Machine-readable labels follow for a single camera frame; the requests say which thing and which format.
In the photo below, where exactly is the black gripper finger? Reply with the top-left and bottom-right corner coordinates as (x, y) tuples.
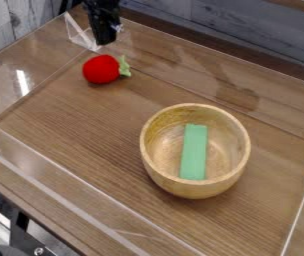
(82, 0), (121, 46)

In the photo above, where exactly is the red plush strawberry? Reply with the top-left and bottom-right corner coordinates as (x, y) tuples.
(82, 54), (132, 84)

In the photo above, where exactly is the light wooden bowl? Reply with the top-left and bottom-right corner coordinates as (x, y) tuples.
(140, 103), (250, 199)

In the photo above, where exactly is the green rectangular block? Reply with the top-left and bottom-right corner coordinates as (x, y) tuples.
(178, 124), (208, 180)

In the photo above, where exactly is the clear acrylic corner bracket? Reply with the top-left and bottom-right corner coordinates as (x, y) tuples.
(63, 13), (99, 52)

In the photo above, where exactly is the clear acrylic tray wall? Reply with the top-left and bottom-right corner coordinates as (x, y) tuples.
(0, 128), (204, 256)

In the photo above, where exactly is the black metal table frame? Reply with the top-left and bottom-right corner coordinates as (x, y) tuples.
(9, 210), (57, 256)

